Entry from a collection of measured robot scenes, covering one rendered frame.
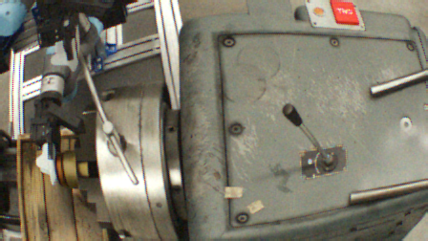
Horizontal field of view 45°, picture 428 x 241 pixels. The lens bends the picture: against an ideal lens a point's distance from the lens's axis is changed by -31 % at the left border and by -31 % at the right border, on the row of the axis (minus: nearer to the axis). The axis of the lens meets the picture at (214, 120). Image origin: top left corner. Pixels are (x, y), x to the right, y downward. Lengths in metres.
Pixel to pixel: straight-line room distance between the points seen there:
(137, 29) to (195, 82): 1.36
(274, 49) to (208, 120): 0.17
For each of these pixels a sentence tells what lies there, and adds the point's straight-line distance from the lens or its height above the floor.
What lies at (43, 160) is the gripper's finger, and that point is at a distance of 1.34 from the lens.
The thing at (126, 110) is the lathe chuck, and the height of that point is 1.23.
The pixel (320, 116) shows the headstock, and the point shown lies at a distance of 1.15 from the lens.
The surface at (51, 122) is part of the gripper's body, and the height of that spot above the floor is 1.13.
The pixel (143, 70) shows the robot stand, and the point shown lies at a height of 0.21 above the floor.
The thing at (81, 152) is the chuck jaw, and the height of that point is 1.13.
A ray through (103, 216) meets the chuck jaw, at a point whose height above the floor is 1.12.
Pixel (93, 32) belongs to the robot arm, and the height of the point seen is 1.03.
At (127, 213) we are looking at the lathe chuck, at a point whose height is 1.17.
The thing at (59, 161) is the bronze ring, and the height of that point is 1.12.
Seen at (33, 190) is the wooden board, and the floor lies 0.88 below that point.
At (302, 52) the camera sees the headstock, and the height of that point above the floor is 1.26.
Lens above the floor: 2.29
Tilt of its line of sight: 64 degrees down
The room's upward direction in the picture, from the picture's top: 10 degrees counter-clockwise
